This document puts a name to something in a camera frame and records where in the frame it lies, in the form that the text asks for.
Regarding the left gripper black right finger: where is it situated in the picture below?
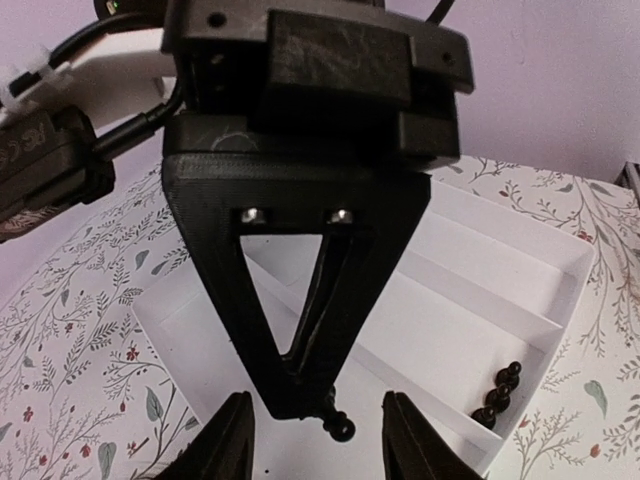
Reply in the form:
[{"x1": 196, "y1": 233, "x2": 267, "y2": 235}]
[{"x1": 382, "y1": 391, "x2": 482, "y2": 480}]

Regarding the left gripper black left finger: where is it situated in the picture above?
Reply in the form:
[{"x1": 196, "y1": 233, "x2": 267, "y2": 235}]
[{"x1": 155, "y1": 392, "x2": 254, "y2": 480}]

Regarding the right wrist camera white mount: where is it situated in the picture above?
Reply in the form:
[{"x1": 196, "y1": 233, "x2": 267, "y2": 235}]
[{"x1": 0, "y1": 24, "x2": 181, "y2": 246}]

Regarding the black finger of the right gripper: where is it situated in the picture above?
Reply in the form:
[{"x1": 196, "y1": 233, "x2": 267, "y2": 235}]
[{"x1": 161, "y1": 153, "x2": 431, "y2": 420}]

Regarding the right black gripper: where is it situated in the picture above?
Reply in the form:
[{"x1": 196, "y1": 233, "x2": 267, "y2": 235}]
[{"x1": 161, "y1": 1, "x2": 475, "y2": 169}]

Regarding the floral patterned table mat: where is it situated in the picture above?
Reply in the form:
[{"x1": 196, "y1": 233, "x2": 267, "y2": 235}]
[{"x1": 1, "y1": 156, "x2": 639, "y2": 479}]

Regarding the black chess pieces pile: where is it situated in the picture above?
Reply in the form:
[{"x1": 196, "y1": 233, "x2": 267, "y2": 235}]
[{"x1": 471, "y1": 361, "x2": 522, "y2": 430}]

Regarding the black pawn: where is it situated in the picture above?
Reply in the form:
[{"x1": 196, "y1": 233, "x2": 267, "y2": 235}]
[{"x1": 318, "y1": 386, "x2": 356, "y2": 443}]

